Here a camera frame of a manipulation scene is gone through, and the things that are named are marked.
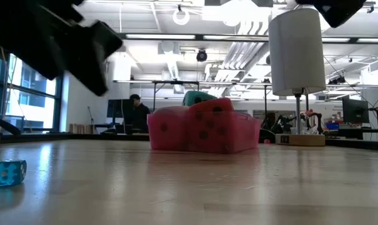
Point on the black computer monitor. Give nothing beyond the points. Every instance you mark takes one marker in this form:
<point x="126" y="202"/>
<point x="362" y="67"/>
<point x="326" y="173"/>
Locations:
<point x="355" y="111"/>
<point x="117" y="107"/>

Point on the pink translucent plastic bin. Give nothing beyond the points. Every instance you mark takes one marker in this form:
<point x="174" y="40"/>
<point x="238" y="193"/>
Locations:
<point x="248" y="134"/>

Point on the large green foam die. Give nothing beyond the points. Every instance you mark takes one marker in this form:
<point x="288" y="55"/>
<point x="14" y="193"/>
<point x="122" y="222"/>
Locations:
<point x="196" y="97"/>

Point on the person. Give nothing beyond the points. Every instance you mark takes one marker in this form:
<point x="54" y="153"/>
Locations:
<point x="140" y="115"/>

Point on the background robot arms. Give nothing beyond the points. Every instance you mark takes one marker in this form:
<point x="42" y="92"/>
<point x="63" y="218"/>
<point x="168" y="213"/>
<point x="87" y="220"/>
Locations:
<point x="288" y="120"/>

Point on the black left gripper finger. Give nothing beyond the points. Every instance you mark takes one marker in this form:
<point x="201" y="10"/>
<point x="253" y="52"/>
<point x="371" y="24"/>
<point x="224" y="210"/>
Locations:
<point x="95" y="81"/>

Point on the row of wooden blocks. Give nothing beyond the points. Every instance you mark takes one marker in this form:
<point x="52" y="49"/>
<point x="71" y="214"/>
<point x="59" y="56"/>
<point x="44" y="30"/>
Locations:
<point x="81" y="128"/>

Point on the black ceiling spotlight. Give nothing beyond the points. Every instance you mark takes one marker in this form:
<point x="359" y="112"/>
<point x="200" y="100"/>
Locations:
<point x="201" y="55"/>

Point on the small cyan translucent die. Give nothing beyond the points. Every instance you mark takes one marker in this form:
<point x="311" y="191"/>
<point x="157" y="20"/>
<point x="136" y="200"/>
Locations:
<point x="6" y="173"/>

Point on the red foam die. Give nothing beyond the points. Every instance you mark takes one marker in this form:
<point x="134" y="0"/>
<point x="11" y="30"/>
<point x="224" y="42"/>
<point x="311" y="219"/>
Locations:
<point x="207" y="106"/>

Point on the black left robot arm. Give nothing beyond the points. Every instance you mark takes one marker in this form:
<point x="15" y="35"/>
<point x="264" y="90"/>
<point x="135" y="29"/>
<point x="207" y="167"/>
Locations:
<point x="17" y="31"/>

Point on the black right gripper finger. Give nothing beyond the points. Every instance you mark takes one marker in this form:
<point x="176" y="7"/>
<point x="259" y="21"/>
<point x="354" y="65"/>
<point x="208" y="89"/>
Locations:
<point x="338" y="11"/>

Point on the white shade table lamp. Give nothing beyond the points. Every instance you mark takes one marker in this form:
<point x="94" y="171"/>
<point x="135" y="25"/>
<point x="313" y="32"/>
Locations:
<point x="296" y="53"/>

